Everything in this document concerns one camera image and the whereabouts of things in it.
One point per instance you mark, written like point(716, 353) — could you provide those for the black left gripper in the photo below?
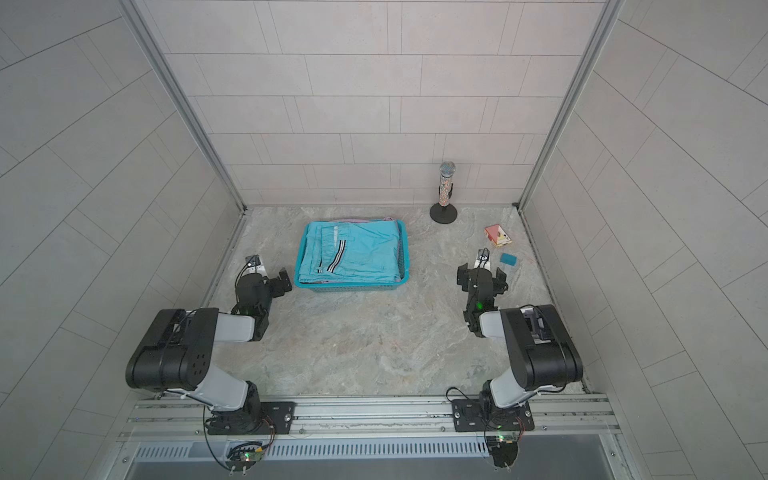
point(275, 284)

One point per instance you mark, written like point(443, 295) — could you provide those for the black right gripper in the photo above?
point(467, 275)

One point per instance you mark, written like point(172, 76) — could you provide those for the teal striped pants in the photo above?
point(351, 252)

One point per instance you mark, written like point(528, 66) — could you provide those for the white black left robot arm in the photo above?
point(176, 354)

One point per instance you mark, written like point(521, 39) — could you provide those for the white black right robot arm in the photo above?
point(541, 354)

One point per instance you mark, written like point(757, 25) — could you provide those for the teal plastic basket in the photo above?
point(352, 282)

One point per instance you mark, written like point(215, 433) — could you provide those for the small teal block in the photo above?
point(508, 259)

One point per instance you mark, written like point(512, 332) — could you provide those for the red yellow small box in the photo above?
point(497, 235)

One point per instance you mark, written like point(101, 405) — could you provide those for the glitter microphone on stand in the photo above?
point(443, 211)

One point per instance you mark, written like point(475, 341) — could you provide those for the right circuit board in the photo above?
point(503, 450)

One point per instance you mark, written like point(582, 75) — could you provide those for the circuit board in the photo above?
point(241, 458)
point(503, 450)

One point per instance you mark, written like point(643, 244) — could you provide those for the left circuit board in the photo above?
point(241, 458)

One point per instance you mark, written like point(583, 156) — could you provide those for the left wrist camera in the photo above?
point(254, 265)

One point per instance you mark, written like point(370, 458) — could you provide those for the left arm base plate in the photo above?
point(270, 418)

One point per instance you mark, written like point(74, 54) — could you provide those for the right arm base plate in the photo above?
point(470, 416)

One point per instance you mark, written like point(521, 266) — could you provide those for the aluminium mounting rail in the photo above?
point(315, 418)

